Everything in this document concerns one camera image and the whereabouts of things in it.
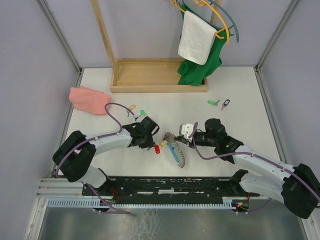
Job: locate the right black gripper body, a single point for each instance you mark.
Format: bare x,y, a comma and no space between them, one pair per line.
198,141

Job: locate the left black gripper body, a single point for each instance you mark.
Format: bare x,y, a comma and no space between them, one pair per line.
147,142

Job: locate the metal keyring band blue handle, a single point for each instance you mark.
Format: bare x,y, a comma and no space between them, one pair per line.
177,153

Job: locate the red tag key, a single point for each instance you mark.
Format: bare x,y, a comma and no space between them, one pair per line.
156,148

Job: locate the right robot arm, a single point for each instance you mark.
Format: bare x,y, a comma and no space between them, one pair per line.
296,187

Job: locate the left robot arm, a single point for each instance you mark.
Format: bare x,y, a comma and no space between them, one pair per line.
74,157

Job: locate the yellow tag key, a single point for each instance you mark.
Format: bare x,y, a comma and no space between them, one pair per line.
130,111

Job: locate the green tag key right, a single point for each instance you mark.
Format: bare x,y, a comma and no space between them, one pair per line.
213,103

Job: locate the black tag key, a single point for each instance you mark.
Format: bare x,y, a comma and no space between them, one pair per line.
225,104

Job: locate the pink folded cloth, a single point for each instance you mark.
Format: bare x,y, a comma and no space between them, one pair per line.
89,100

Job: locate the green shirt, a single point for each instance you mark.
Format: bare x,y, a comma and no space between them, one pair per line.
194,74

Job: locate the white towel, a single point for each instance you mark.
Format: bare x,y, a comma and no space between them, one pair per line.
196,40

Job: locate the grey-blue hanger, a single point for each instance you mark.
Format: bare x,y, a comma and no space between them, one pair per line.
215,7

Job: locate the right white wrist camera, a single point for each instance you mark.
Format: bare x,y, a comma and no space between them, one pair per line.
186,130

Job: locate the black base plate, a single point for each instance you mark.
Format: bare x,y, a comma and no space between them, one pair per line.
142,190

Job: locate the wooden rack frame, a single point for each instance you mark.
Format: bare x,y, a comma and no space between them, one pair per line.
150,75

